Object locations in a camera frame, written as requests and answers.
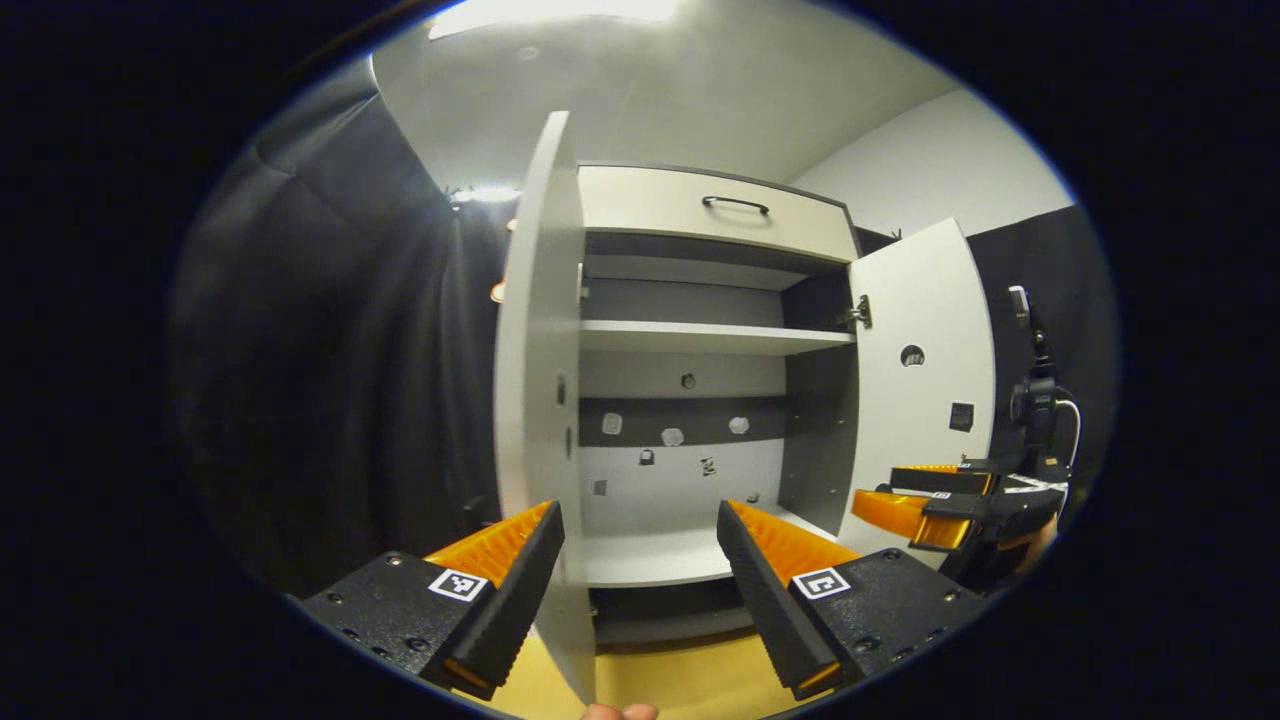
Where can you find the white cabinet shelf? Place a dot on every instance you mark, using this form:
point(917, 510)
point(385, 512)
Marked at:
point(700, 337)

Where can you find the white double-door shoe cabinet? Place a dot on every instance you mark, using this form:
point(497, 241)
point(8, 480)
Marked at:
point(680, 480)

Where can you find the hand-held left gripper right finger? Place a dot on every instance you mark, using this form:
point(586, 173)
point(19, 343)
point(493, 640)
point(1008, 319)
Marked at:
point(765, 610)

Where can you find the white shoe cabinet door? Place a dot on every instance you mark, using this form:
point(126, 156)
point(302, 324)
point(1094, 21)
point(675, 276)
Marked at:
point(530, 350)
point(920, 300)

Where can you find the ceiling light strip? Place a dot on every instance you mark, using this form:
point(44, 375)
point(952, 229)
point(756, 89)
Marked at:
point(560, 12)

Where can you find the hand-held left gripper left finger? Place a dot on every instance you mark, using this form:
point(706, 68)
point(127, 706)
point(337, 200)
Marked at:
point(520, 610)

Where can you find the white cabinet drawer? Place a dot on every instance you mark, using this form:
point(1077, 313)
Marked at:
point(650, 205)

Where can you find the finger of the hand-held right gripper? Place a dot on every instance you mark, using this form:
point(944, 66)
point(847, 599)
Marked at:
point(945, 515)
point(940, 480)

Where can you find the metal door hinge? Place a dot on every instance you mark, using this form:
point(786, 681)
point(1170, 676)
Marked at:
point(858, 315)
point(582, 282)

